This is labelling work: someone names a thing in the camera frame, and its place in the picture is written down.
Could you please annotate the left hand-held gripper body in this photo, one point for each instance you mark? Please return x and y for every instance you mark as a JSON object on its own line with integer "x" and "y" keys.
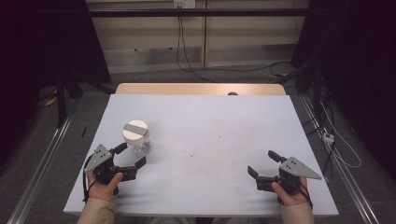
{"x": 99, "y": 157}

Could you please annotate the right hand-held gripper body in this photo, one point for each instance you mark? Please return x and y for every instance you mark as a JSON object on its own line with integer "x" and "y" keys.
{"x": 295, "y": 168}

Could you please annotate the clear glass jar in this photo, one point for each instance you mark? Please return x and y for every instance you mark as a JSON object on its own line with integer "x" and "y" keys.
{"x": 142, "y": 147}

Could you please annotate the person's right hand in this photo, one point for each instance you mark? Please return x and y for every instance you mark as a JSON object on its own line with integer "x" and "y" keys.
{"x": 294, "y": 199}

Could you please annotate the person's left hand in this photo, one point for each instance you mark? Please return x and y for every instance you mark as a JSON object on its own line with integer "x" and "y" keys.
{"x": 101, "y": 190}

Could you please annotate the small black floor item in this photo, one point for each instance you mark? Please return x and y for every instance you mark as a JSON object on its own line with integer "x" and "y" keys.
{"x": 83, "y": 132}

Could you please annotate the black metal stand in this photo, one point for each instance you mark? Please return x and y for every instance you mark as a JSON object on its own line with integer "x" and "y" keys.
{"x": 316, "y": 90}
{"x": 60, "y": 99}

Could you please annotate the white table cover sheet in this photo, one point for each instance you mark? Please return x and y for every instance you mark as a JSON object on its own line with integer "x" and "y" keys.
{"x": 202, "y": 124}

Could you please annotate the yellow tape piece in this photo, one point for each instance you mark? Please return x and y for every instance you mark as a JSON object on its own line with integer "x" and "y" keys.
{"x": 51, "y": 101}

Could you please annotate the small dark round object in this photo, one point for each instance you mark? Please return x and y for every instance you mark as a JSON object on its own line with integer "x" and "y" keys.
{"x": 232, "y": 93}

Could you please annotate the wooden table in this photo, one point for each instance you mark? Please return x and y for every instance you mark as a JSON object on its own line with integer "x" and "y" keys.
{"x": 186, "y": 88}

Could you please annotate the black curtain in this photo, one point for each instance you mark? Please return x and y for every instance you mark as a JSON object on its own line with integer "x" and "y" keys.
{"x": 40, "y": 46}
{"x": 358, "y": 62}

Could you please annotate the black horizontal bar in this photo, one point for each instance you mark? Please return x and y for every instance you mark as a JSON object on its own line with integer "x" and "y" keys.
{"x": 202, "y": 12}

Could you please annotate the aluminium floor rail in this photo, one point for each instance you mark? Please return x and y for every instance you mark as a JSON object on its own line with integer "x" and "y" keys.
{"x": 351, "y": 186}
{"x": 37, "y": 174}

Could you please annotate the white wall outlet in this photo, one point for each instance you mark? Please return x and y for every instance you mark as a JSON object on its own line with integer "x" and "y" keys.
{"x": 184, "y": 3}

